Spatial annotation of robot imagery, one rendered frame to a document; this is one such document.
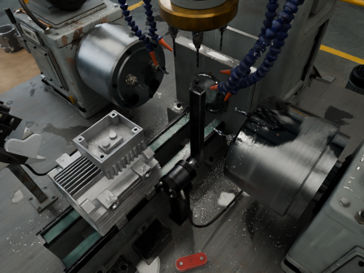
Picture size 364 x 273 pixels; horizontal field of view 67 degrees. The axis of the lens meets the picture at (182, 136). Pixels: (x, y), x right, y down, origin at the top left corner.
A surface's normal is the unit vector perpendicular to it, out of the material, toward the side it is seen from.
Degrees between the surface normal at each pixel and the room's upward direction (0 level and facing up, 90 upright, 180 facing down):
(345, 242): 90
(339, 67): 0
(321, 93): 0
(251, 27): 90
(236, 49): 90
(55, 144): 0
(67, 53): 90
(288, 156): 36
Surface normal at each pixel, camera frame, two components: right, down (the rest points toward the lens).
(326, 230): -0.66, 0.58
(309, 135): -0.14, -0.54
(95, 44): -0.38, -0.24
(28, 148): 0.70, 0.44
